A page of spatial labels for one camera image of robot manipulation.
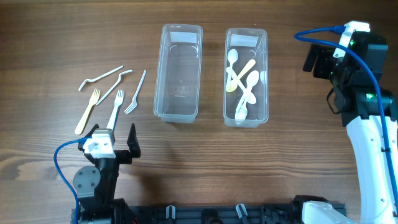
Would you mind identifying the right clear plastic container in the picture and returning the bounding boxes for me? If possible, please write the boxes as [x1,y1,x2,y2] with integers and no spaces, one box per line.
[223,28,269,128]

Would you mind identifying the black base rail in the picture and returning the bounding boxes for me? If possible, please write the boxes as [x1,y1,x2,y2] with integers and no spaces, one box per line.
[71,203,348,224]

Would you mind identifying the bent white fork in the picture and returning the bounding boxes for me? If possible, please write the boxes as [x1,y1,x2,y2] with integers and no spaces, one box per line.
[95,70,133,106]
[78,65,124,91]

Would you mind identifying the white plastic fork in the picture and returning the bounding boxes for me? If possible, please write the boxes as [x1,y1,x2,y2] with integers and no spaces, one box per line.
[106,90,124,130]

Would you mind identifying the yellow plastic spoon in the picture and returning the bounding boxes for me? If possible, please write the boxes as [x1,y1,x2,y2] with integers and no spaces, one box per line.
[226,59,256,92]

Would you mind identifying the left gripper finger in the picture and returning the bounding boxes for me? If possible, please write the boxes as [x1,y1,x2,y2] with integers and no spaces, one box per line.
[127,123,141,157]
[85,124,98,138]

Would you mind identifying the clear thin plastic fork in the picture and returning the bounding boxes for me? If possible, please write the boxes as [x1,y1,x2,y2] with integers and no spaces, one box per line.
[124,70,147,114]

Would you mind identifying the left blue cable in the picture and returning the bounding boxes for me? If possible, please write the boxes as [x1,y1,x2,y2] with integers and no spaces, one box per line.
[53,139,85,224]

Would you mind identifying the white spoon with long handle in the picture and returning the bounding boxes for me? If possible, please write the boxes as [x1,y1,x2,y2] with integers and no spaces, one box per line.
[236,70,259,112]

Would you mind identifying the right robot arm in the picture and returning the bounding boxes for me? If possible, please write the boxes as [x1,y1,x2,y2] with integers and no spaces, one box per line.
[303,40,397,223]

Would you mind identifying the left clear plastic container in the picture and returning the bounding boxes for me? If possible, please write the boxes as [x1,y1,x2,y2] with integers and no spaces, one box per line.
[154,24,203,123]

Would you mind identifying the white plastic spoon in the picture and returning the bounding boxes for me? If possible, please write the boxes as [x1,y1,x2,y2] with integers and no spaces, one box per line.
[226,49,238,90]
[226,67,257,106]

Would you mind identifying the clear plastic container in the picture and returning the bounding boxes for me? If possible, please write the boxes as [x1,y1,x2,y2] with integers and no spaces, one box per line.
[154,24,203,123]
[223,28,269,128]

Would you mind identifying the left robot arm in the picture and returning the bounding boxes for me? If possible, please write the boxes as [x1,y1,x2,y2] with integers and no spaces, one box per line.
[71,124,141,223]

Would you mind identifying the blue cable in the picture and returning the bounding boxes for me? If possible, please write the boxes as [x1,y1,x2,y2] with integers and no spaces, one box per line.
[294,26,398,218]
[53,139,85,224]

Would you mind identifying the right blue cable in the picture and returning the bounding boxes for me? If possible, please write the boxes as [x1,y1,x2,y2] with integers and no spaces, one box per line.
[294,26,398,218]

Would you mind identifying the beige plastic fork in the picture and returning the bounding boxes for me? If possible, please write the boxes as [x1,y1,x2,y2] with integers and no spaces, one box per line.
[75,88,101,135]

